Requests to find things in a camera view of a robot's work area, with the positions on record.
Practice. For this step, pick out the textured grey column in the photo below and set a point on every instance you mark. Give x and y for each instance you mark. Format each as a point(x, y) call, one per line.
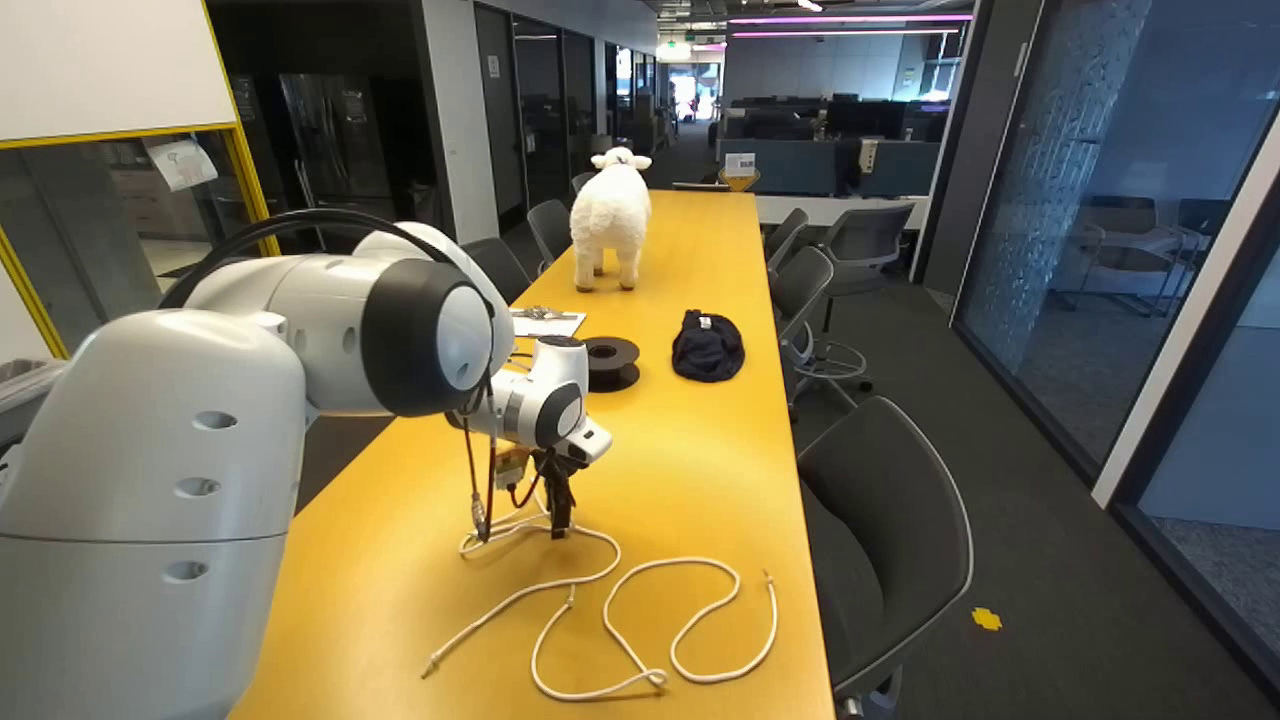
point(1067, 201)

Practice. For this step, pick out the grey background table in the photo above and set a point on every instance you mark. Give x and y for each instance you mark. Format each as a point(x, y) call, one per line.
point(843, 210)

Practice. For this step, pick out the chair behind glass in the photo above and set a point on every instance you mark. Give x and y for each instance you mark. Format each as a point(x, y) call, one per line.
point(1135, 254)

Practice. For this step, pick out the tan wrist camera mount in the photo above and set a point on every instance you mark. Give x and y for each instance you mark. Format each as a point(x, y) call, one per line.
point(509, 465)

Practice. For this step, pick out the black crumpled cloth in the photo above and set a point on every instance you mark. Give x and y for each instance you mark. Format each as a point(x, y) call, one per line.
point(707, 345)

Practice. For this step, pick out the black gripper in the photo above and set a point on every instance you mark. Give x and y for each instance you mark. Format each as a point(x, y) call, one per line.
point(559, 468)

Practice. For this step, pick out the black empty spool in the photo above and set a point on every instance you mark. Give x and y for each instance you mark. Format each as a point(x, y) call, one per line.
point(617, 363)

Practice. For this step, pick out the paper note on window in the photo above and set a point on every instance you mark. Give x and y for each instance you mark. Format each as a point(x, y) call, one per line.
point(187, 162)

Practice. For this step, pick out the white glass wall frame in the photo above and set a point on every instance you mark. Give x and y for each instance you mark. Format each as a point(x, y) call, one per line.
point(1186, 304)

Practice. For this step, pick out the pink ceiling light strip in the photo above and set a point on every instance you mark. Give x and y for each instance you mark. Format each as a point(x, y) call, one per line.
point(852, 23)

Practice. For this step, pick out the grey office chair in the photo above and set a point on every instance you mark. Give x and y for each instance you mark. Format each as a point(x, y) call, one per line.
point(864, 234)
point(505, 267)
point(886, 534)
point(807, 287)
point(787, 237)
point(550, 229)

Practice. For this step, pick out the whiteboard with yellow frame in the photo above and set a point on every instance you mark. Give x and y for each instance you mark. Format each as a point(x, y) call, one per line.
point(106, 64)

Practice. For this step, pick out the white paper sheet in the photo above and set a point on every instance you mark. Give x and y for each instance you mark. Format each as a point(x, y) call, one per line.
point(553, 324)

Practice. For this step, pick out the white plush sheep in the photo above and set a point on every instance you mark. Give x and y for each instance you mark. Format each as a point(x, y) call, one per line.
point(609, 223)

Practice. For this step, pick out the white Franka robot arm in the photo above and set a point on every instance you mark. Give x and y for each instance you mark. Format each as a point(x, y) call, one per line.
point(147, 505)

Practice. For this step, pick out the yellow floor marker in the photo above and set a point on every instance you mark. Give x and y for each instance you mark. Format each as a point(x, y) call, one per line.
point(986, 617)

